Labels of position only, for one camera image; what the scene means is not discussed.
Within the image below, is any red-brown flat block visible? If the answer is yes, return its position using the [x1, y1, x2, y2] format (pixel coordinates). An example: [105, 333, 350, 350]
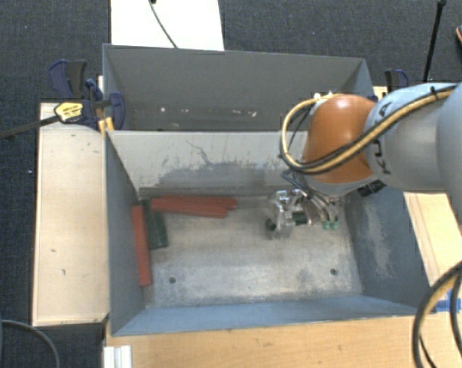
[130, 205, 153, 288]
[162, 206, 229, 219]
[150, 195, 239, 212]

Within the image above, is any dark green flat block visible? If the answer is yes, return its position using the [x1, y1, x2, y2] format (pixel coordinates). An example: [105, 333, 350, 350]
[142, 199, 170, 251]

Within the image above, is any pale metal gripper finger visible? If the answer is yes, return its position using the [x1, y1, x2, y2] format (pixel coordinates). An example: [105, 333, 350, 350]
[272, 190, 294, 217]
[269, 215, 295, 241]

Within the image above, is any pale wood flat board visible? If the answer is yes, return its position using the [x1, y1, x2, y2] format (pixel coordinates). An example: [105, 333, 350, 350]
[31, 101, 111, 327]

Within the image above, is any grey metal bin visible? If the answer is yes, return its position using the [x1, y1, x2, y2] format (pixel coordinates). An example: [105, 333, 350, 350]
[101, 43, 431, 337]

